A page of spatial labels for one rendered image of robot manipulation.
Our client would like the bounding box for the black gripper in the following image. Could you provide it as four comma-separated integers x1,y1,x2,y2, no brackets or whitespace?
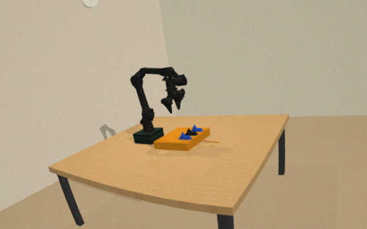
161,86,183,114

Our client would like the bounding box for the orange flat panel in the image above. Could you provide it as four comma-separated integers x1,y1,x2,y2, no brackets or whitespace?
154,125,211,151

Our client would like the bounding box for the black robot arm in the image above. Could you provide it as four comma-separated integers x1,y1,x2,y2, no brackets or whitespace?
130,67,187,133

